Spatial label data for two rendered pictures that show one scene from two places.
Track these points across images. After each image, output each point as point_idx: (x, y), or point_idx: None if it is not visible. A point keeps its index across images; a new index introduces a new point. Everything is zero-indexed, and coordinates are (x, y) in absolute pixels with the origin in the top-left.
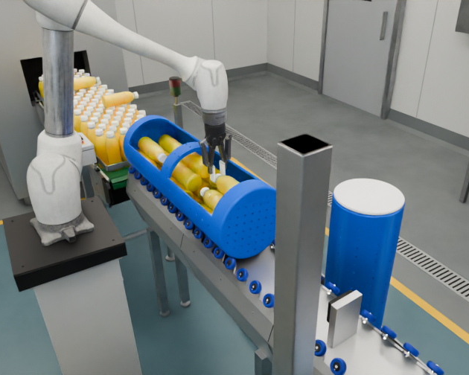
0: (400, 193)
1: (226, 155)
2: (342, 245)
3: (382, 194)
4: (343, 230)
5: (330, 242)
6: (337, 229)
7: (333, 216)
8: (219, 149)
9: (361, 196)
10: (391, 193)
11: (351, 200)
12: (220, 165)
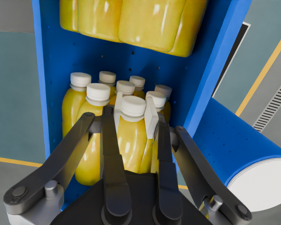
0: (278, 203)
1: (176, 138)
2: (204, 152)
3: (270, 195)
4: (212, 164)
5: (209, 132)
6: (213, 155)
7: (225, 156)
8: (153, 163)
9: (258, 186)
10: (277, 199)
11: (243, 184)
12: (149, 117)
